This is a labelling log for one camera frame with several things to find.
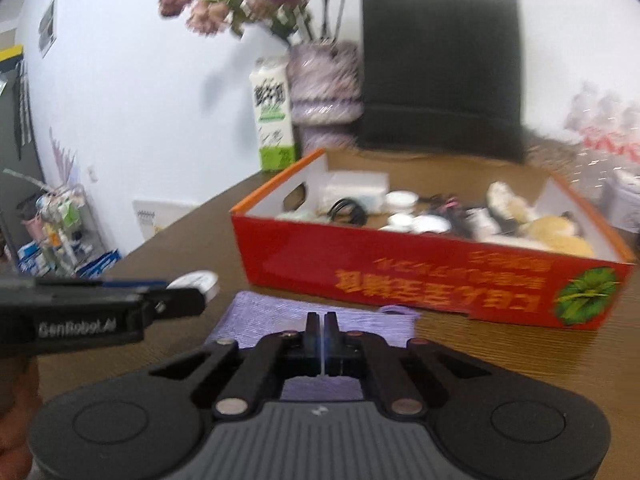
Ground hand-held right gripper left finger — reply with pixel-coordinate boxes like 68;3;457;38
149;312;323;418

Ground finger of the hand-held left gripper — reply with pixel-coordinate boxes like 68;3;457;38
142;287;207;323
102;279;168;291

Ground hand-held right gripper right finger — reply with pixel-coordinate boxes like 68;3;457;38
324;312;493;418

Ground white round lid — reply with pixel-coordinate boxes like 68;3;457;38
167;270;221;301

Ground purple cloth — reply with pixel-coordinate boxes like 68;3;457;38
205;290;421;403

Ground red cardboard box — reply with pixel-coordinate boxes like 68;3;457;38
230;147;640;332

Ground black cable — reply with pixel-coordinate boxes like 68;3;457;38
327;197;371;225

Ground white round disc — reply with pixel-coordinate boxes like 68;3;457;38
412;215;451;235

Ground person's left forearm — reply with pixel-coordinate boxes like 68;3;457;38
0;357;41;480

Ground blue cardboard box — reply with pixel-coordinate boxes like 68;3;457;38
75;249;122;280

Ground white desk calendar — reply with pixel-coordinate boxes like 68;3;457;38
132;199;201;241

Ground metal storage rack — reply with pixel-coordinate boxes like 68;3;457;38
0;167;108;278

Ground white foam box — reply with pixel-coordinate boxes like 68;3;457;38
318;171;391;211

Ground white and green milk carton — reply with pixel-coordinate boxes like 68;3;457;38
248;56;297;172

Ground dark cabinet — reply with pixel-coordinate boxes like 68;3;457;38
0;45;46;276

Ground crumpled beige tissue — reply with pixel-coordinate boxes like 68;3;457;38
486;181;533;223

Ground purple marbled vase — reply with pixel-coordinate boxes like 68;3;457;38
287;41;363;153

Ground yellow sponge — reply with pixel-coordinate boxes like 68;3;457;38
527;215;596;257

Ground woven brown mat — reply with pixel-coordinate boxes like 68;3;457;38
520;130;576;172

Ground black paper bag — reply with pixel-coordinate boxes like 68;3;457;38
357;0;525;163

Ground grey tin box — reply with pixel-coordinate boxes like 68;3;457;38
600;167;640;233

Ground shrink-wrapped water bottle pack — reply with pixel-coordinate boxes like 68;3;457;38
565;80;640;196

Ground tangled black hair ties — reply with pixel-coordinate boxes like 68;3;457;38
425;195;482;237

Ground wall poster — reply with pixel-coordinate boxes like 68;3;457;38
39;0;58;58

